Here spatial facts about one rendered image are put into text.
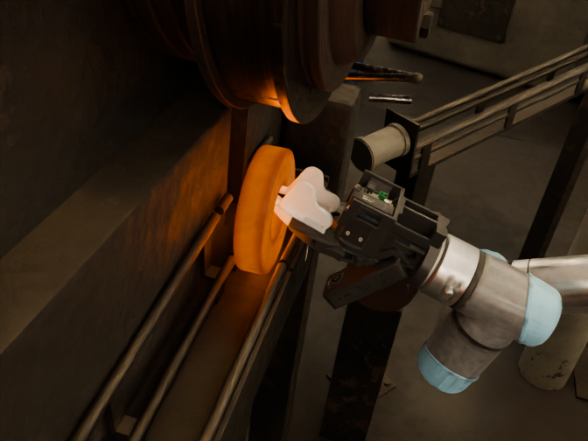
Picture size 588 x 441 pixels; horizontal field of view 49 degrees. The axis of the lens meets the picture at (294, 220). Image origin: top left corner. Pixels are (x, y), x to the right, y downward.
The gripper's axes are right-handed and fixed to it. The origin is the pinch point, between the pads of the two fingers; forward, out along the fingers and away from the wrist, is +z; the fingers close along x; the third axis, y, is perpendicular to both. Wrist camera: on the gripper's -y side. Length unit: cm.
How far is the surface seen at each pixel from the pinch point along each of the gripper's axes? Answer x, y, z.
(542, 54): -262, -39, -71
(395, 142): -36.7, -4.2, -12.9
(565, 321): -62, -37, -69
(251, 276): 2.8, -10.0, -2.3
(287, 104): 14.1, 19.2, 0.7
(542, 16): -263, -24, -62
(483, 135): -57, -5, -29
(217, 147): 4.2, 5.7, 7.0
